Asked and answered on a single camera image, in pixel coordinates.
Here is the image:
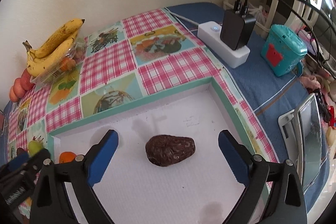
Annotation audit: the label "yellow banana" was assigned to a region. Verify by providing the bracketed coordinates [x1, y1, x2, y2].
[30, 18, 85, 59]
[23, 38, 75, 77]

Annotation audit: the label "small dark round fruit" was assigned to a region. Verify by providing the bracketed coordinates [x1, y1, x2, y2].
[17, 147, 26, 156]

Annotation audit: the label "small green fruit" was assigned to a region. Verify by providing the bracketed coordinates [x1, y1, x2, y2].
[28, 140, 44, 157]

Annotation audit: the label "teal toy box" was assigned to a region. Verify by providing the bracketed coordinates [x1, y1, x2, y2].
[261, 24, 307, 77]

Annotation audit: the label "checkered fruit pattern tablecloth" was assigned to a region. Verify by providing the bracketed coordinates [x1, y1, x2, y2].
[4, 9, 277, 161]

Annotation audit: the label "upper yellow banana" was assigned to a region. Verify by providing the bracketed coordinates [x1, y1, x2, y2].
[30, 18, 85, 59]

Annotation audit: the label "tablet in grey stand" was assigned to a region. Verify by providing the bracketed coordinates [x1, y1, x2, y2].
[278, 93, 322, 191]

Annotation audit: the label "small red apple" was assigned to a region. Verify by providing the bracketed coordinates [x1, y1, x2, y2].
[9, 86, 19, 102]

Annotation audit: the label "black power adapter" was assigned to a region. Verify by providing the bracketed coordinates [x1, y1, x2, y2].
[220, 10, 256, 51]

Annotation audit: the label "clear plastic fruit container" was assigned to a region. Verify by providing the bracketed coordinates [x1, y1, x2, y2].
[30, 38, 87, 85]

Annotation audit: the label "large red apple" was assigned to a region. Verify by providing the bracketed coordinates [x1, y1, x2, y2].
[20, 69, 35, 91]

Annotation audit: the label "teal white shallow tray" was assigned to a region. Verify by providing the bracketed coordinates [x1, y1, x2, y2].
[48, 77, 252, 223]

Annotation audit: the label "black cables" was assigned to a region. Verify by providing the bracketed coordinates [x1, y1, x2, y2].
[234, 0, 336, 67]

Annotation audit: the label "orange tangerine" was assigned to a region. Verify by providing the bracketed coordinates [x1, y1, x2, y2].
[59, 151, 76, 164]

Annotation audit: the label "dark brown avocado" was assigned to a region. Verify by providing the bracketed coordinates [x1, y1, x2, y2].
[145, 135, 196, 167]

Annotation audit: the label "middle red apple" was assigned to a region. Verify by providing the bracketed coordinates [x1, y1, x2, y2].
[13, 78, 26, 98]

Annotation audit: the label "blue table cloth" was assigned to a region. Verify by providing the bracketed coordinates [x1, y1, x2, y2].
[167, 2, 330, 212]

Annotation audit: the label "lower yellow banana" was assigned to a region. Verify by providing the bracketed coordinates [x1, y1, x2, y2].
[23, 38, 75, 77]

